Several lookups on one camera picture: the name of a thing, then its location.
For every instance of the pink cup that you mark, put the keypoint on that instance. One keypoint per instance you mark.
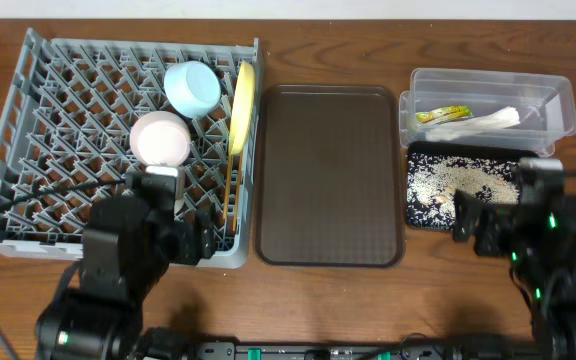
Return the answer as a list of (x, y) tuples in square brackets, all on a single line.
[(160, 138)]

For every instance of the yellow plate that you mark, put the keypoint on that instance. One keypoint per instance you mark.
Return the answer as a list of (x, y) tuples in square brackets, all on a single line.
[(243, 104)]

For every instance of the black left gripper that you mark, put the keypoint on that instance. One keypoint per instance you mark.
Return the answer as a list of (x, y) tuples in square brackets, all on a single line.
[(196, 237)]

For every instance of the white napkin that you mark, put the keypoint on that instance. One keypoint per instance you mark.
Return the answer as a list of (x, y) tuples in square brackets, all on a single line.
[(448, 131)]

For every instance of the small white cup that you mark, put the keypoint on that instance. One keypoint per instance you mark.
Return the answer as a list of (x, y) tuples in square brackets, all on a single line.
[(179, 192)]

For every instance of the dark brown serving tray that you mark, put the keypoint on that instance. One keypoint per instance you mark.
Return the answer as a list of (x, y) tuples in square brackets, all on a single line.
[(329, 184)]

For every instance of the clear plastic waste bin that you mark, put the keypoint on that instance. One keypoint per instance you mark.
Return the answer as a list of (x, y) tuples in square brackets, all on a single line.
[(545, 104)]

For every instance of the grey dishwasher rack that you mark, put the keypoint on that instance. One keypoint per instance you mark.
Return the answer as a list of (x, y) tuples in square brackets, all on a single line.
[(64, 140)]

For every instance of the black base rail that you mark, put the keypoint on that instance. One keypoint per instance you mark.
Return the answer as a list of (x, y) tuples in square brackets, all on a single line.
[(318, 352)]

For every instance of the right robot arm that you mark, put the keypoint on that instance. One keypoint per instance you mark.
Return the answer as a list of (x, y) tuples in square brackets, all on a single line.
[(545, 273)]

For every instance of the wooden chopstick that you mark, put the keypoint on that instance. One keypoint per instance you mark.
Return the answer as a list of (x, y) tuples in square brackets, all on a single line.
[(227, 187), (240, 170)]

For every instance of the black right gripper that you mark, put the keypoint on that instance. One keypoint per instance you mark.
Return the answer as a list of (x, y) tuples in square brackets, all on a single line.
[(494, 217)]

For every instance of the black waste tray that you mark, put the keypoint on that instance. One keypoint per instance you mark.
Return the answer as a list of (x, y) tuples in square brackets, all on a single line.
[(469, 151)]

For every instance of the light blue bowl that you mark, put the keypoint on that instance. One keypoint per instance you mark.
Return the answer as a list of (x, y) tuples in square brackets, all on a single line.
[(192, 88)]

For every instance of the green snack wrapper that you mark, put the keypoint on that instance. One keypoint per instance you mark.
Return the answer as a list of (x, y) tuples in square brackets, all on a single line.
[(444, 114)]

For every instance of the pile of rice grains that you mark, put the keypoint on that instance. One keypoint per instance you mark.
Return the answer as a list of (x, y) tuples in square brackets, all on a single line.
[(433, 180)]

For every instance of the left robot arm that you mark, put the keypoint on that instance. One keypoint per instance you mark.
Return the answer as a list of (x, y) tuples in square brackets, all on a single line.
[(129, 242)]

